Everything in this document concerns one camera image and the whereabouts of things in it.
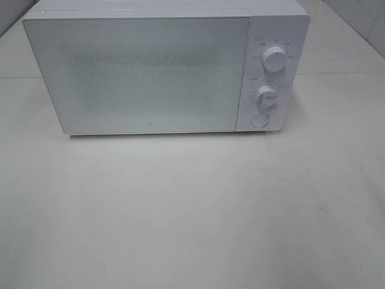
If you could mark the white timer knob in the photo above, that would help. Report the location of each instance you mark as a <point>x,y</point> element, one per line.
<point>266,96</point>

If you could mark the round door release button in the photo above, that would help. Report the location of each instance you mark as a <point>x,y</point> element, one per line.
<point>260,120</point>

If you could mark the white microwave door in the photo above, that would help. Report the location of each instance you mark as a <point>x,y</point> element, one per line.
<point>135,76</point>

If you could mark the upper white power knob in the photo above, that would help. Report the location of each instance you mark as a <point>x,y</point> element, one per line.
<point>274,58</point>

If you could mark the white microwave oven body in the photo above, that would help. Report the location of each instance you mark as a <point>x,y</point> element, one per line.
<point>282,23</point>

